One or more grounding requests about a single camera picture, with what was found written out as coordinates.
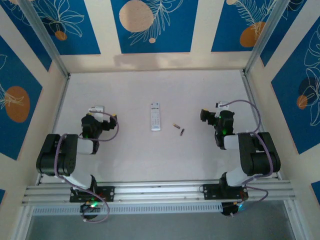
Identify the aluminium frame post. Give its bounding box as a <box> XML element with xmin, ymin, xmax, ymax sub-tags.
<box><xmin>17</xmin><ymin>0</ymin><xmax>71</xmax><ymax>78</ymax></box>
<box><xmin>242</xmin><ymin>0</ymin><xmax>288</xmax><ymax>76</ymax></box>

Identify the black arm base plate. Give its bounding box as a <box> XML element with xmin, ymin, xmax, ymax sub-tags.
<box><xmin>69</xmin><ymin>186</ymin><xmax>116</xmax><ymax>203</ymax></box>
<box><xmin>202</xmin><ymin>183</ymin><xmax>249</xmax><ymax>200</ymax></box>

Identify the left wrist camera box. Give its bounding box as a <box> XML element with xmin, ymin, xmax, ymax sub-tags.
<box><xmin>87</xmin><ymin>105</ymin><xmax>105</xmax><ymax>114</ymax></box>

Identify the aluminium frame leg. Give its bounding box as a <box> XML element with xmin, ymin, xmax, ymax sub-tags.
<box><xmin>11</xmin><ymin>206</ymin><xmax>35</xmax><ymax>240</ymax></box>
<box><xmin>283</xmin><ymin>199</ymin><xmax>302</xmax><ymax>240</ymax></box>

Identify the aluminium frame beam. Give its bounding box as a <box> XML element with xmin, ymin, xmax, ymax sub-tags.
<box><xmin>21</xmin><ymin>179</ymin><xmax>296</xmax><ymax>206</ymax></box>

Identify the grey slotted cable duct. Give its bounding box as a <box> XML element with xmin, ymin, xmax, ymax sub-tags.
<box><xmin>31</xmin><ymin>202</ymin><xmax>224</xmax><ymax>216</ymax></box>

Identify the black electronics box green light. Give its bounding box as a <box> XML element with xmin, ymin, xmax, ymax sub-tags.
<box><xmin>79</xmin><ymin>201</ymin><xmax>102</xmax><ymax>216</ymax></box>
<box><xmin>221</xmin><ymin>201</ymin><xmax>245</xmax><ymax>217</ymax></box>

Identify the white remote control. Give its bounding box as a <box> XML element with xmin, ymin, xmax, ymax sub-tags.
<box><xmin>149</xmin><ymin>102</ymin><xmax>161</xmax><ymax>133</ymax></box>

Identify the aluminium side rail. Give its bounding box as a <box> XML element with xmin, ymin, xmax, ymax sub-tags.
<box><xmin>36</xmin><ymin>73</ymin><xmax>72</xmax><ymax>186</ymax></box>
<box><xmin>239</xmin><ymin>69</ymin><xmax>283</xmax><ymax>180</ymax></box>

